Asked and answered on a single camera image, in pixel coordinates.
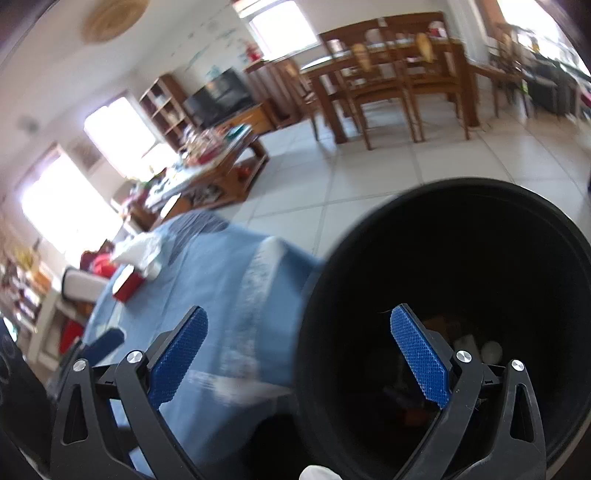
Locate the white paper tissue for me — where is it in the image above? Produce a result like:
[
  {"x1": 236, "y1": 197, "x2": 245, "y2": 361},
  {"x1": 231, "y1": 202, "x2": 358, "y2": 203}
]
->
[{"x1": 111, "y1": 233, "x2": 162, "y2": 280}]

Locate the round ceiling lamp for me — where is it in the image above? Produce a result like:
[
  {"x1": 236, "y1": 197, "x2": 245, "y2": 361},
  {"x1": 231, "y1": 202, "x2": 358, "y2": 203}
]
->
[{"x1": 83, "y1": 0, "x2": 151, "y2": 42}]

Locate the blue tablecloth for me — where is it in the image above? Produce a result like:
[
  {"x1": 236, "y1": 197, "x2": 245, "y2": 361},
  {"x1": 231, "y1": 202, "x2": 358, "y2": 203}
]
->
[{"x1": 81, "y1": 213, "x2": 328, "y2": 480}]

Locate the white armchair cushion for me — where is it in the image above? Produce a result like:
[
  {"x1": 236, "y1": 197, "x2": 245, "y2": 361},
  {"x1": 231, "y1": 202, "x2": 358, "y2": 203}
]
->
[{"x1": 61, "y1": 268, "x2": 100, "y2": 301}]

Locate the white shelf unit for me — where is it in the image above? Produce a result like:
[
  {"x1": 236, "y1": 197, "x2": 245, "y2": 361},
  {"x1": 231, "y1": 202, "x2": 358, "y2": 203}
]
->
[{"x1": 28, "y1": 291, "x2": 88, "y2": 370}]

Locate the red bag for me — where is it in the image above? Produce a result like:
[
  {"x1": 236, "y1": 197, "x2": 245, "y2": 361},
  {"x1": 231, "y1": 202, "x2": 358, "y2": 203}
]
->
[{"x1": 81, "y1": 249, "x2": 116, "y2": 278}]

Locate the bright window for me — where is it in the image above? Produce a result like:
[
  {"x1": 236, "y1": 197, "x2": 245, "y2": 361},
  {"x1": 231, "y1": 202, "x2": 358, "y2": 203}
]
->
[
  {"x1": 249, "y1": 0, "x2": 321, "y2": 58},
  {"x1": 21, "y1": 152, "x2": 123, "y2": 264},
  {"x1": 84, "y1": 95, "x2": 160, "y2": 178}
]

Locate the wooden bookshelf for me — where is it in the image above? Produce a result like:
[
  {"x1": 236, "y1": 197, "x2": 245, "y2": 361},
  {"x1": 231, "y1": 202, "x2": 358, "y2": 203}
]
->
[{"x1": 140, "y1": 75, "x2": 195, "y2": 151}]

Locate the framed wall picture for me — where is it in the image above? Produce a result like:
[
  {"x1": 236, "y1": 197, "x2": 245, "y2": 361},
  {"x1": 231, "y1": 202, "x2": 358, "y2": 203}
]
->
[{"x1": 71, "y1": 138, "x2": 102, "y2": 169}]

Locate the wooden dining table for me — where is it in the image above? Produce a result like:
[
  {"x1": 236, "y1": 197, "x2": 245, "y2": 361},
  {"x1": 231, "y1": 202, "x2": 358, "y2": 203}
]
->
[{"x1": 300, "y1": 39, "x2": 481, "y2": 144}]

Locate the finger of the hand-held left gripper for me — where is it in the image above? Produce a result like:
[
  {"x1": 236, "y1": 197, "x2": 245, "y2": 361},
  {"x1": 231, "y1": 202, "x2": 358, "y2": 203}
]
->
[{"x1": 60, "y1": 329, "x2": 126, "y2": 374}]

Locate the black trash bin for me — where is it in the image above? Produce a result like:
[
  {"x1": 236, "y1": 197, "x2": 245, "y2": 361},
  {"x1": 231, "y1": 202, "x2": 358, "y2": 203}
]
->
[{"x1": 295, "y1": 179, "x2": 591, "y2": 480}]

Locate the wooden television stand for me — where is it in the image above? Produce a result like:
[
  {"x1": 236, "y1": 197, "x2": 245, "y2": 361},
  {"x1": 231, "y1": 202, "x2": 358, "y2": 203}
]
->
[{"x1": 222, "y1": 104, "x2": 278, "y2": 134}]

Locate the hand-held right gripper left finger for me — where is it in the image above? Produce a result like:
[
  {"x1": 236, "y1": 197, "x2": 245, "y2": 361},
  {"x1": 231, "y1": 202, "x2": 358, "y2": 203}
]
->
[{"x1": 48, "y1": 305, "x2": 208, "y2": 480}]

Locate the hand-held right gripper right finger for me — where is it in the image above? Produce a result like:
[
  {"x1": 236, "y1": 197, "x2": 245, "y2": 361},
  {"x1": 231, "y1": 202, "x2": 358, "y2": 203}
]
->
[{"x1": 390, "y1": 303, "x2": 548, "y2": 480}]

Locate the wooden coffee table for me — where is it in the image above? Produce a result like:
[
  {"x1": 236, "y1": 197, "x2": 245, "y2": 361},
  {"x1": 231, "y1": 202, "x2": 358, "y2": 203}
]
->
[{"x1": 129, "y1": 124, "x2": 271, "y2": 232}]

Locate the black television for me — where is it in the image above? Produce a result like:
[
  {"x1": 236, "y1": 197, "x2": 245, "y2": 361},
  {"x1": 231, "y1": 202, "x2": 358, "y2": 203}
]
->
[{"x1": 184, "y1": 68, "x2": 254, "y2": 130}]

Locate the red drink carton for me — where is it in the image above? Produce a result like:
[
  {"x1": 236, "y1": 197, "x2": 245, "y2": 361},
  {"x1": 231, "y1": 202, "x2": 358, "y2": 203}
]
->
[{"x1": 112, "y1": 270, "x2": 146, "y2": 303}]

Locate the red box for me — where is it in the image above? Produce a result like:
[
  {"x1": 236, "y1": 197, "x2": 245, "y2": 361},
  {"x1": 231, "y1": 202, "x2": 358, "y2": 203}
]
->
[{"x1": 60, "y1": 320, "x2": 86, "y2": 354}]

